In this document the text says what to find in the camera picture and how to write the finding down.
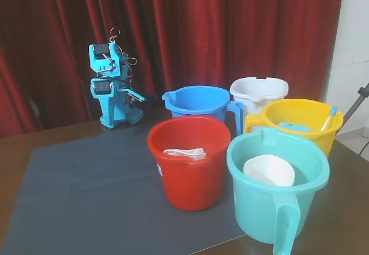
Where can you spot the red plastic bucket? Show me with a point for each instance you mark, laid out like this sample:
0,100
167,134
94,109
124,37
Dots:
190,185

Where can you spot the teal plastic bucket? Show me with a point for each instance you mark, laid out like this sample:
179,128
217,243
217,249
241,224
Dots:
259,209

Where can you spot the blue crumpled glove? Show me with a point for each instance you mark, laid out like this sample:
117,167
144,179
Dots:
297,128

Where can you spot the red curtain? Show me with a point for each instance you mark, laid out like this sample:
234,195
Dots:
230,35

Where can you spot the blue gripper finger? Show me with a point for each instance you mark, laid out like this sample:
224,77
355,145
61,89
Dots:
111,112
134,96

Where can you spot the white bowl-shaped mask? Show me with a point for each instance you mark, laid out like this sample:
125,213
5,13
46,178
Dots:
271,170

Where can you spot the yellow plastic bucket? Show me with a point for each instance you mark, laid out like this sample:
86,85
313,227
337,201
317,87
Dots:
325,142

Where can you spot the grey tripod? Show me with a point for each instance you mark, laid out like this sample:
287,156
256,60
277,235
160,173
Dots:
356,102

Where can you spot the white plastic bucket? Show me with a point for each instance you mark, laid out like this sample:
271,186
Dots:
253,93

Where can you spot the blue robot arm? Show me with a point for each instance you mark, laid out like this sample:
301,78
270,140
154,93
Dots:
105,61

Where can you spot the blue plastic bucket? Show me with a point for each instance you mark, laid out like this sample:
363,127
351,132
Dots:
196,113

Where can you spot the dark grey mat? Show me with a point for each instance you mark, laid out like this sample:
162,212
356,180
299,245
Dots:
86,194

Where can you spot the white latex glove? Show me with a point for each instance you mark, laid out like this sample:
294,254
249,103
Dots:
187,153

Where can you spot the blue-capped test tube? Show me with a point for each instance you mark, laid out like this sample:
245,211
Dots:
331,113

